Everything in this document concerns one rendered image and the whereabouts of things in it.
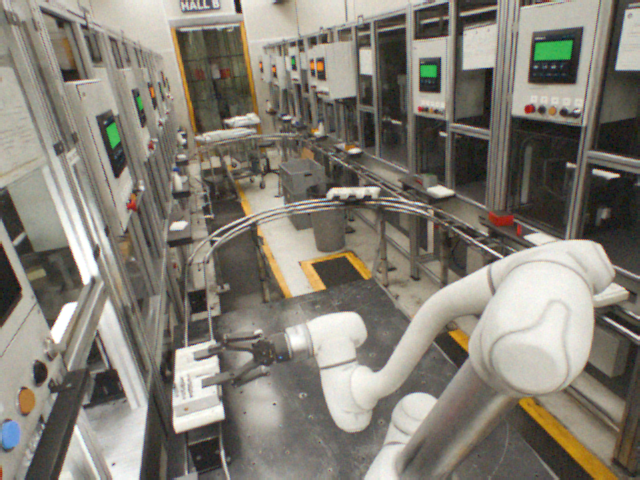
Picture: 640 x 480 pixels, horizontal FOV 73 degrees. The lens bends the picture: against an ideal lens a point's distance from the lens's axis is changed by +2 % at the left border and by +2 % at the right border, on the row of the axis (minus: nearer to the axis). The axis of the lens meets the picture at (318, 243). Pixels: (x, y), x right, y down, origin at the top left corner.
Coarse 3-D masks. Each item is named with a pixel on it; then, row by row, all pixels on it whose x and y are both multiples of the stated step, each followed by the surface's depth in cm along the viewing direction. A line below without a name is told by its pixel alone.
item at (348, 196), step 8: (336, 192) 313; (344, 192) 305; (352, 192) 309; (360, 192) 300; (368, 192) 305; (376, 192) 299; (336, 200) 307; (344, 200) 305; (352, 200) 303; (360, 200) 302; (368, 200) 301
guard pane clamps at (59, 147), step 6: (6, 12) 84; (12, 12) 87; (12, 18) 87; (18, 18) 90; (12, 24) 87; (18, 24) 89; (36, 24) 101; (36, 30) 100; (78, 138) 114; (54, 144) 95; (60, 144) 99; (60, 150) 98; (108, 228) 124; (108, 234) 124; (96, 246) 110; (96, 252) 108; (96, 258) 107; (132, 306) 133; (132, 312) 132
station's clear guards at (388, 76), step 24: (384, 24) 319; (360, 48) 368; (384, 48) 327; (360, 72) 379; (384, 72) 335; (360, 96) 391; (384, 96) 344; (384, 120) 353; (384, 144) 363; (408, 168) 329
